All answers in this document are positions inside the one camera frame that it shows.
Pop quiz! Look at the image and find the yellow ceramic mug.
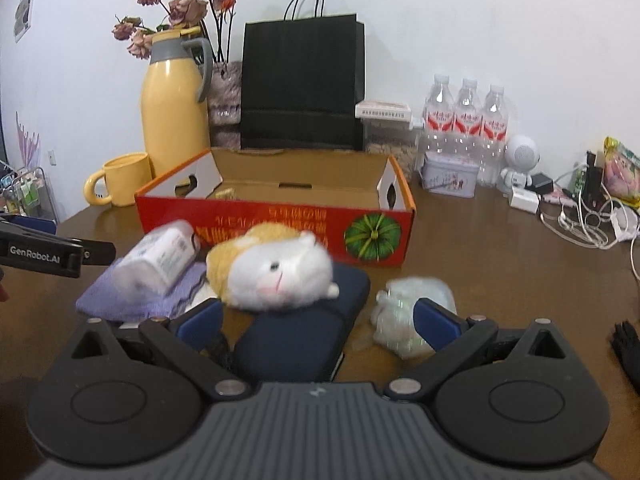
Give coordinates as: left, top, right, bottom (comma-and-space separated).
83, 152, 154, 207

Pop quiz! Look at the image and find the white printed tin box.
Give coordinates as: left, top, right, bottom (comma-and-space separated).
421, 152, 479, 196

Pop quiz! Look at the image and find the pinkish glass vase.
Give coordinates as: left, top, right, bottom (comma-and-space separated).
207, 60, 244, 150

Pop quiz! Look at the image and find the clear cotton swab container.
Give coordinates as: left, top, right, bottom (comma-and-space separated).
110, 220, 201, 297

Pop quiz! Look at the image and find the navy zip pouch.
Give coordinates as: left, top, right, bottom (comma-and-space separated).
232, 262, 372, 384

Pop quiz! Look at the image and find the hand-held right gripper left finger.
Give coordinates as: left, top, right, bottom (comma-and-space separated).
67, 299, 253, 402

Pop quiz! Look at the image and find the yellow thermos jug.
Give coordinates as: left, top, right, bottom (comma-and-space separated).
140, 28, 214, 179

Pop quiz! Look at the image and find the clear water bottle red label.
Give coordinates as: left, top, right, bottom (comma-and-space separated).
453, 77, 484, 158
423, 74, 457, 157
479, 84, 509, 189

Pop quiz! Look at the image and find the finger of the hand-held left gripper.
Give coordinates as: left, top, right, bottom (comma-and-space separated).
0, 213, 57, 237
80, 241, 117, 267

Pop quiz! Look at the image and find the black paper bag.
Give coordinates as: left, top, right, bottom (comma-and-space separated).
240, 0, 366, 152

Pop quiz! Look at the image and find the purple flower wall decal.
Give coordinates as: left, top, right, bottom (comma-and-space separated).
14, 112, 42, 172

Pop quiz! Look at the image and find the purple knitted pouch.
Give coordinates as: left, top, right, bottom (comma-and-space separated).
75, 260, 209, 322

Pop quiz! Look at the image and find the white and yellow plush toy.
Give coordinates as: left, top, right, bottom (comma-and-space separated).
205, 223, 341, 311

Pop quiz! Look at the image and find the wall picture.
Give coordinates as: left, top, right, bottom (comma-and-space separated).
13, 0, 38, 44

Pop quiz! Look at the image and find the red cardboard box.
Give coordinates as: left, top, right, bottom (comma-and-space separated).
134, 147, 417, 267

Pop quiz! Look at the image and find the tangle of white cables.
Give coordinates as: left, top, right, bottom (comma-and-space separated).
539, 159, 640, 281

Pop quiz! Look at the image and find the flat white box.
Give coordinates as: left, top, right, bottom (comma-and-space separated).
354, 100, 414, 120

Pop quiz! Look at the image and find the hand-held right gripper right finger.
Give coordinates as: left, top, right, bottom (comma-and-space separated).
384, 298, 574, 402

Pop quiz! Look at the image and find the dried rose bouquet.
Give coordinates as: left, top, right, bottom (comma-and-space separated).
112, 0, 239, 62

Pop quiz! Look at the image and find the black upright object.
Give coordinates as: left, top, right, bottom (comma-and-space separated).
575, 150, 607, 212

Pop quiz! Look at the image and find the white robot speaker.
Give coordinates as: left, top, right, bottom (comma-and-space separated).
499, 133, 541, 194

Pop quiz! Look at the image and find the black glove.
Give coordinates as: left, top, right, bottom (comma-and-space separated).
609, 320, 640, 397

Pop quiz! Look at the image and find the clear plastic food container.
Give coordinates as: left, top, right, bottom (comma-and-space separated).
362, 117, 425, 173

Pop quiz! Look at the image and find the colourful snack packet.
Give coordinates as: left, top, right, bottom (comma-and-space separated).
602, 136, 640, 209

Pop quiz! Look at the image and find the white charger block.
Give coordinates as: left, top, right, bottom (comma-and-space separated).
508, 187, 541, 214

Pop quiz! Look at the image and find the wire storage rack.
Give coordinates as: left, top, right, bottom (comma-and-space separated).
0, 159, 59, 222

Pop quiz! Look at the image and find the iridescent plastic wad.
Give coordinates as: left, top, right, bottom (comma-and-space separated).
370, 276, 459, 359

